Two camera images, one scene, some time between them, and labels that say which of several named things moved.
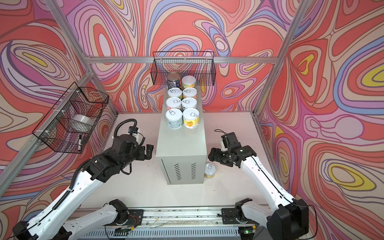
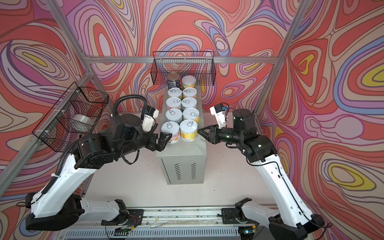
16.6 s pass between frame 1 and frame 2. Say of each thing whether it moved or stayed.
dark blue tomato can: stayed
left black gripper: moved
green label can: stayed
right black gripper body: moved
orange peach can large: stayed
